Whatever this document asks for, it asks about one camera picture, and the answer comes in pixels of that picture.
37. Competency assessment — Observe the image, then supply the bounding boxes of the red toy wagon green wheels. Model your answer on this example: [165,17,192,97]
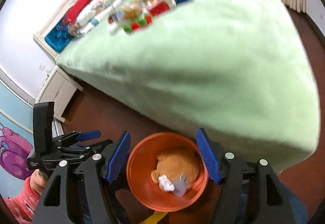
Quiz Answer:
[122,15,152,33]

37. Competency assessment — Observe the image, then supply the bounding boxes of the orange trash bucket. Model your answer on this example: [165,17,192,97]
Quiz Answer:
[126,132,208,212]

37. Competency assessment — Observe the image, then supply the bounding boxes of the person's left hand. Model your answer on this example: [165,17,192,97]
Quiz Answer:
[30,169,48,196]

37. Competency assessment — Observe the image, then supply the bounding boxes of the white nightstand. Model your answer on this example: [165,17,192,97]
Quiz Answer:
[35,66,83,123]

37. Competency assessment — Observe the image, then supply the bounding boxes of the crumpled white paper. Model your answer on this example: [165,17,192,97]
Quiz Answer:
[158,175,175,192]

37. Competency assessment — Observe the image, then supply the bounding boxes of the yellow object on floor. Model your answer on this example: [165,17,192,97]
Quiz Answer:
[140,211,169,224]

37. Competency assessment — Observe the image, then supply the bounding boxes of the brown plush toy in bucket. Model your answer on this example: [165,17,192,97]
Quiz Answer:
[151,148,200,195]

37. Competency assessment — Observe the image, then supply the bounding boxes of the white blue headboard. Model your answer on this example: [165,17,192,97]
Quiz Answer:
[33,0,92,59]

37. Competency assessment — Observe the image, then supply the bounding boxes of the folded white quilt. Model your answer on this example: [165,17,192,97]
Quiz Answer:
[71,0,122,37]

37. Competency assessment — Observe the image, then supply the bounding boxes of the red pillow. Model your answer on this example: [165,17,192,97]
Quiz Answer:
[62,0,92,26]

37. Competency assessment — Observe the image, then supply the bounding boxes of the floral white pillow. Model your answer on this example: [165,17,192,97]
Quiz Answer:
[75,0,115,26]

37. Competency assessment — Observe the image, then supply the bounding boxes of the orange silver snack bag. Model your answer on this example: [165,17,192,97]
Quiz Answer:
[107,4,144,34]

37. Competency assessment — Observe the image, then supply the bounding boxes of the green bed blanket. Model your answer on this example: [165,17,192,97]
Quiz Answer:
[56,0,320,173]

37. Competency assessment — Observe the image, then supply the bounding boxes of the red white snack bag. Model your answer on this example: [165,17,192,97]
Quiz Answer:
[149,1,177,17]

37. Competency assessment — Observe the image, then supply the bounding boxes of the cartoon wall poster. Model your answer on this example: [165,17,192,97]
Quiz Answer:
[0,84,34,198]

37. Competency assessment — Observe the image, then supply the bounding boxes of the wall socket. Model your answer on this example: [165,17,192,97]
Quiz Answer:
[39,64,45,71]

